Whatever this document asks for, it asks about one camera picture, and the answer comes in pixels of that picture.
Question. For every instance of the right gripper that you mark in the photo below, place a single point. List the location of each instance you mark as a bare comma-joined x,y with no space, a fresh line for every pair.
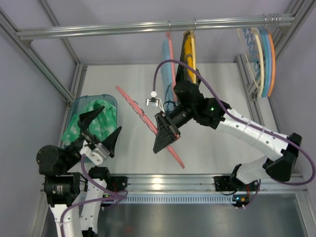
169,126

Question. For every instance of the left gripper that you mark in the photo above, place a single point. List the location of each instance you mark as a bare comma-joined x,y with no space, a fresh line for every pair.
91,138

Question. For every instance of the green tie-dye trousers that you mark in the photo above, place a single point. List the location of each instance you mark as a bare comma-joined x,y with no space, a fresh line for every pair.
102,126

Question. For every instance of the pink hanger with green trousers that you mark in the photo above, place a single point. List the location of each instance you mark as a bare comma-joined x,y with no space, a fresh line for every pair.
138,110

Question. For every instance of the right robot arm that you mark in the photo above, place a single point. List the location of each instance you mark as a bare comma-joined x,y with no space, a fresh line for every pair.
280,151

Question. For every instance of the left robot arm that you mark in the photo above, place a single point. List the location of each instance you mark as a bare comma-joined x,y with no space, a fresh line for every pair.
75,183

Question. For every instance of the light blue trousers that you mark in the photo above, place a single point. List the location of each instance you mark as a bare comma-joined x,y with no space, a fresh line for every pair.
166,73

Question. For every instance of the camouflage yellow trousers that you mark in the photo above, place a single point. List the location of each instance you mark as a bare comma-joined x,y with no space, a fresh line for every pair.
186,57

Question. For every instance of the cream hanger with camouflage trousers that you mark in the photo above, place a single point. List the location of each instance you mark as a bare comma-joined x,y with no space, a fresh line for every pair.
193,44

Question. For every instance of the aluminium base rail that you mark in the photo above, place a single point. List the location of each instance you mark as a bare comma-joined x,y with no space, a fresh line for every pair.
194,183

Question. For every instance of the slotted cable duct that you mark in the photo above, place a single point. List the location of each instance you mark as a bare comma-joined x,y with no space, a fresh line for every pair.
183,199

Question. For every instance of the aluminium hanging rail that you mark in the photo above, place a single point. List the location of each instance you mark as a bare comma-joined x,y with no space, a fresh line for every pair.
265,20

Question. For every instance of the left aluminium frame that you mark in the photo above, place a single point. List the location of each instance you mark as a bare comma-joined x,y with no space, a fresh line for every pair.
37,79

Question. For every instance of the aluminium frame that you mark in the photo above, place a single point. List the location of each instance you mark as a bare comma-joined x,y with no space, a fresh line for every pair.
37,79
283,37

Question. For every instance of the right aluminium frame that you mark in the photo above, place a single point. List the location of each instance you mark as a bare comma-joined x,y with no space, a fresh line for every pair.
283,37

